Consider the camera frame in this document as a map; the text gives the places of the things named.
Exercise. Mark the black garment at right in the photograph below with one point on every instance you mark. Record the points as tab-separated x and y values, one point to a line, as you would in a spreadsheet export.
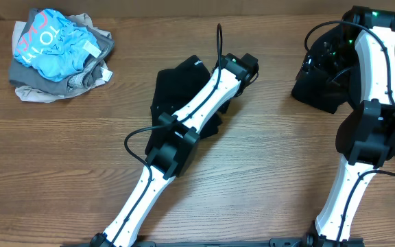
326	90

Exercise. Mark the grey folded garment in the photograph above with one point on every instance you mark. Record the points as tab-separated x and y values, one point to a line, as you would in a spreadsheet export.
58	54

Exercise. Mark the light blue printed shirt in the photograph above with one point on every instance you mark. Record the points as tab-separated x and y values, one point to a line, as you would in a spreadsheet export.
55	46

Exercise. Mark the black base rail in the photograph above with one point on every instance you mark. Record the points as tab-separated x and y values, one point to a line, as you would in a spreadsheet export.
273	242

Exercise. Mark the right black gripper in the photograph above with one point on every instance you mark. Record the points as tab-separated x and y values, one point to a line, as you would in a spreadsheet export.
318	60

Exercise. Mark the black t-shirt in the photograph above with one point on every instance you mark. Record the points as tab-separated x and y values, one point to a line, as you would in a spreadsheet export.
178	86

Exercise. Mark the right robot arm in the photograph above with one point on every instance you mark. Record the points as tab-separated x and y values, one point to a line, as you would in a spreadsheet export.
365	140

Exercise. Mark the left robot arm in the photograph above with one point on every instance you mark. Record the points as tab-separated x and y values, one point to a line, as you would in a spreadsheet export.
175	143

